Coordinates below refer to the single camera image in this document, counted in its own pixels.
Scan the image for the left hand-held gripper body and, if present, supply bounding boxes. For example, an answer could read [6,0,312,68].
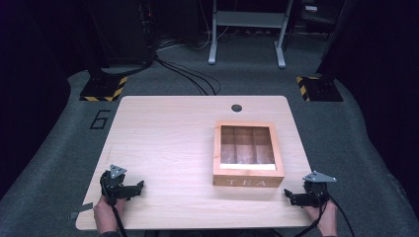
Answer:
[99,164,133,207]

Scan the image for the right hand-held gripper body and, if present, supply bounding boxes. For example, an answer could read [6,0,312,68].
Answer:
[301,170,338,208]

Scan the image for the wooden tea box glass lid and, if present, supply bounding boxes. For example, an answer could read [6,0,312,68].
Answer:
[211,120,286,189]

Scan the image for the person's right hand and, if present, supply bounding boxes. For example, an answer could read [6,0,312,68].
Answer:
[303,200,339,237]

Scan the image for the person's left hand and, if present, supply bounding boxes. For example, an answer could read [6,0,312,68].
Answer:
[93,196,127,235]

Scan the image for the grey tape piece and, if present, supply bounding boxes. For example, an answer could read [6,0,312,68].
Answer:
[69,201,95,220]

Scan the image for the black striped stand base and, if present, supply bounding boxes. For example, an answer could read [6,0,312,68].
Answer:
[79,75,128,103]
[295,75,344,103]

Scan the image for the dark equipment stand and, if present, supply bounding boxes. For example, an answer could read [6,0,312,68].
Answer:
[83,0,157,78]

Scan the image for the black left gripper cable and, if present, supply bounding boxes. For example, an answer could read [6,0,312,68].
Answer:
[111,203,129,237]

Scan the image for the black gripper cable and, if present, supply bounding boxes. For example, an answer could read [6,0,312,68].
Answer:
[293,195,357,237]
[111,203,129,237]

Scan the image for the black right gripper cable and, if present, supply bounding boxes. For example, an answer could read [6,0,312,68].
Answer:
[293,195,357,237]

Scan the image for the black floor cables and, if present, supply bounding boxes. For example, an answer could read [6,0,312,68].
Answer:
[153,53,222,97]

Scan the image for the white metal desk frame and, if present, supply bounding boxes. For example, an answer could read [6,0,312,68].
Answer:
[208,0,294,69]

